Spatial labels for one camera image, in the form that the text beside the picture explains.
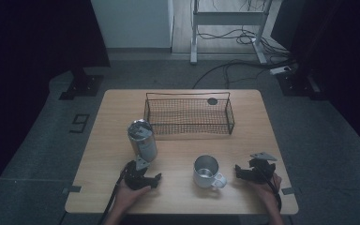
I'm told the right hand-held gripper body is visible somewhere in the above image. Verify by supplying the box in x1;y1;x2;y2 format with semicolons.
239;152;278;185

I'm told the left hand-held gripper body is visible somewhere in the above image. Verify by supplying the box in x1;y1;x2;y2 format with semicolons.
123;155;158;191

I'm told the steel mug with handle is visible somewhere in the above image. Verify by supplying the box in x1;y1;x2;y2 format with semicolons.
193;154;228;190

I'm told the tall steel tumbler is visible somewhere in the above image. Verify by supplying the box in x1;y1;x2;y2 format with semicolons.
127;118;158;163

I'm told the black wire mesh basket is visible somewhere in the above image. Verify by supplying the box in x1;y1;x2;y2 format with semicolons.
143;91;236;136

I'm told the person's left hand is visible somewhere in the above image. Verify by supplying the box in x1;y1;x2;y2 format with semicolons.
113;178;153;214

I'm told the person's right hand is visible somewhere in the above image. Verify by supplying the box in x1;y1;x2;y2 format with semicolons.
252;172;283;204

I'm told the black stand base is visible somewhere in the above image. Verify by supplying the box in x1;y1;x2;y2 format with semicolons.
276;69;323;98
58;67;105;101

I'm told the white power strip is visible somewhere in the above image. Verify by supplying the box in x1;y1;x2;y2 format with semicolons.
269;65;293;76

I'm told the dark curtain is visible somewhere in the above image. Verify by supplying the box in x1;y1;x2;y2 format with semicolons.
270;0;360;162
0;0;112;195

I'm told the white cabinet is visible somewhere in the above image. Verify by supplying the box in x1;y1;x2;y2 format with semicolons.
90;0;174;50

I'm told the right hand-held gripper black cable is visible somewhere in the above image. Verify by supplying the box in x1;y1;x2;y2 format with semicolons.
261;168;283;213

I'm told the long black floor cable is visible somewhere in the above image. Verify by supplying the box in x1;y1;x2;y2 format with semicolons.
191;58;298;90

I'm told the tangle of floor cables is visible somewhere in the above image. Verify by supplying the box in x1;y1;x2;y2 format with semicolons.
196;27;293;62

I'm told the white metal desk frame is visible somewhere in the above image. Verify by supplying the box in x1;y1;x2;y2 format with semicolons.
189;0;275;66

